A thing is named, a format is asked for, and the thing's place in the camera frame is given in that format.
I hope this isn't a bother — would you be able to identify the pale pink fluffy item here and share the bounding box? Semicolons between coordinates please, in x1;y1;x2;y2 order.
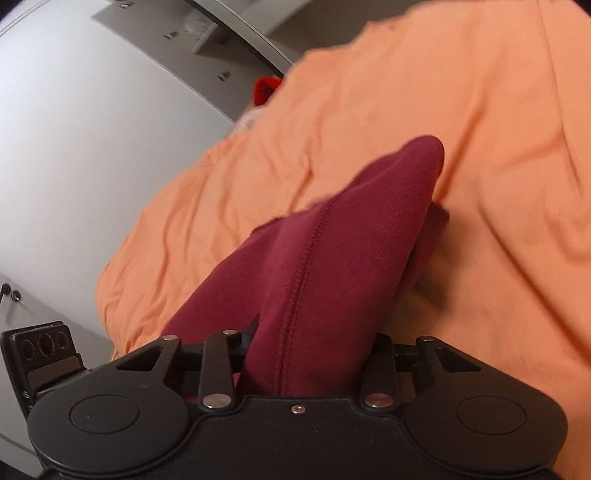
228;107;260;136

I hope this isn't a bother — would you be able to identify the bright red plush item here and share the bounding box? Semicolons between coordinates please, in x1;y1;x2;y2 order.
252;76;283;107

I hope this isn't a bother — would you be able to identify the orange duvet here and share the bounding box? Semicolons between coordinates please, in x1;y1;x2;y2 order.
95;1;590;479

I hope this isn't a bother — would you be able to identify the dark red garment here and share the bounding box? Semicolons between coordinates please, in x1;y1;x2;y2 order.
165;136;449;397

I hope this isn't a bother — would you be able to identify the grey wardrobe with open door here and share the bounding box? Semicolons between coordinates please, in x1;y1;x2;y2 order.
91;0;297;123

